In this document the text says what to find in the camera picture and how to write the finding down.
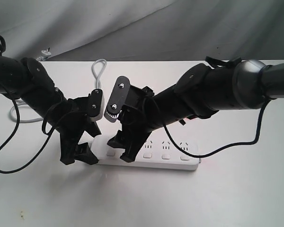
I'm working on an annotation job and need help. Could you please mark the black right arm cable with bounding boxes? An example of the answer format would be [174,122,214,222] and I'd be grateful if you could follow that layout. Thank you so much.
[142,55,272,157]

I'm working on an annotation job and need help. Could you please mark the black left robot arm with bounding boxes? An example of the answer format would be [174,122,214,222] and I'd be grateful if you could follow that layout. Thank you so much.
[0,55,103,165]

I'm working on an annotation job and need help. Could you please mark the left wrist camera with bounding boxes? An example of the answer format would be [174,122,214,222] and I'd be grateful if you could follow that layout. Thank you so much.
[87,88,105,122]

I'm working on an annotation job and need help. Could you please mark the grey power cord with plug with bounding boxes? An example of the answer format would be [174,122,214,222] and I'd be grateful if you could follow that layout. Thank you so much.
[9,59,108,123]

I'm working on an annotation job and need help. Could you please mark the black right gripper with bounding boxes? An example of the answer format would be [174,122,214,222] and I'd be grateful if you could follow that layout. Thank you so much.
[107,85,154,163]

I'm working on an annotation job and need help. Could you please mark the grey backdrop cloth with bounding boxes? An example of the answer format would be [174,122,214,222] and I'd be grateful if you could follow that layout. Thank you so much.
[0,0,284,61]

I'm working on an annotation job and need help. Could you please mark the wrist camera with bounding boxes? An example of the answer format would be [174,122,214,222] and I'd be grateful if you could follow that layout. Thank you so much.
[87,88,105,122]
[104,76,131,123]

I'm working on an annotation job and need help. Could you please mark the white five-outlet power strip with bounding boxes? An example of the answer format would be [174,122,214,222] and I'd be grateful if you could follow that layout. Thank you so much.
[90,135,201,171]

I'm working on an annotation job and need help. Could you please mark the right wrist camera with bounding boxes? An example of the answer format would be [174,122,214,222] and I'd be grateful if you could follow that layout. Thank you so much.
[104,76,131,123]

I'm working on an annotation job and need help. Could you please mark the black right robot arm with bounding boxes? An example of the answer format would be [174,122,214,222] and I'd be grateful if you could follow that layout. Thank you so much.
[104,57,284,163]

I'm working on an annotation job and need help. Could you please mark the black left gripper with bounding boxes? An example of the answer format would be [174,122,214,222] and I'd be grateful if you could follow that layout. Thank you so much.
[55,96,101,165]

